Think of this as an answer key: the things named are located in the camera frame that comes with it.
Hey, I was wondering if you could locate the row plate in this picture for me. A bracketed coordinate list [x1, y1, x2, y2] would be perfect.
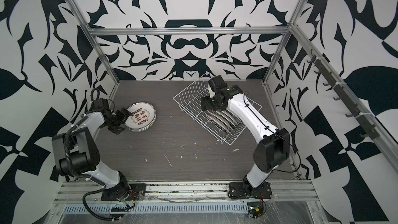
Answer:
[124, 102, 157, 132]
[217, 111, 241, 128]

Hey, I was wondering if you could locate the row plate hao shi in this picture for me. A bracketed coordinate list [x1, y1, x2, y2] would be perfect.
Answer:
[205, 111, 237, 133]

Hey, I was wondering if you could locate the white wire dish rack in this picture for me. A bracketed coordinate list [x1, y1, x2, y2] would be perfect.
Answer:
[173, 76, 268, 145]

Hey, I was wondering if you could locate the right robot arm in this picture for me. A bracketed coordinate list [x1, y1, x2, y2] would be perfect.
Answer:
[201, 76, 290, 190]

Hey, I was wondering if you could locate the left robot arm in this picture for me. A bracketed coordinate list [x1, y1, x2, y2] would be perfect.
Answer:
[52, 98, 132, 199]

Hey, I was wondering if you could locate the small circuit board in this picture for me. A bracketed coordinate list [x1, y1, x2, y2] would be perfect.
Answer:
[248, 201, 267, 219]

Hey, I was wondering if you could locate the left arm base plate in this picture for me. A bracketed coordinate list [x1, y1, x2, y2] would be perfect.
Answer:
[101, 183, 147, 201]

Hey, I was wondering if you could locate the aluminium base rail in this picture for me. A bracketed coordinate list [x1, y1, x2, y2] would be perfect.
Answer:
[52, 178, 319, 204]

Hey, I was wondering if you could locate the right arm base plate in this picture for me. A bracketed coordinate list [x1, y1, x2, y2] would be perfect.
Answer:
[228, 182, 273, 200]

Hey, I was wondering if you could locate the white slotted cable duct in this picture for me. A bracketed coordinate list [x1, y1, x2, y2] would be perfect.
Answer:
[60, 201, 251, 215]

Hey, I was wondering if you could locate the wall hook rail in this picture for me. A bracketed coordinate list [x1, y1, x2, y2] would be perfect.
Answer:
[307, 51, 380, 140]

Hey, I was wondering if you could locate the aluminium frame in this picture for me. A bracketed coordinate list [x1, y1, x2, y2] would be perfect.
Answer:
[66, 0, 398, 170]

